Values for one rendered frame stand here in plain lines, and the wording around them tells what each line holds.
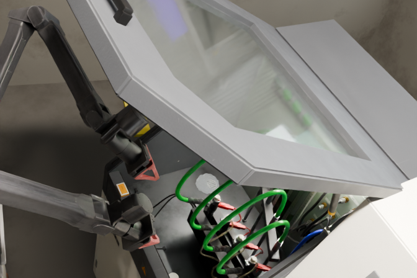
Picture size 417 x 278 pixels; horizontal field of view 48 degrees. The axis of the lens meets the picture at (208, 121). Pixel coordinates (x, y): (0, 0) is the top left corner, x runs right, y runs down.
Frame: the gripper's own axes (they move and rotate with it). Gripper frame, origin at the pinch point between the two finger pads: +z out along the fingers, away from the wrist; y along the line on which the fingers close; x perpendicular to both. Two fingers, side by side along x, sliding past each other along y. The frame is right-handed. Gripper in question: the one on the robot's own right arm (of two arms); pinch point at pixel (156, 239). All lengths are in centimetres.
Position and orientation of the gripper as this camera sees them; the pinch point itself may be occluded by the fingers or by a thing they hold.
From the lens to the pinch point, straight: 136.2
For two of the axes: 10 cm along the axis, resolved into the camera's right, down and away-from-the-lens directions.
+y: 8.2, -5.0, -2.8
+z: 5.2, 4.5, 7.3
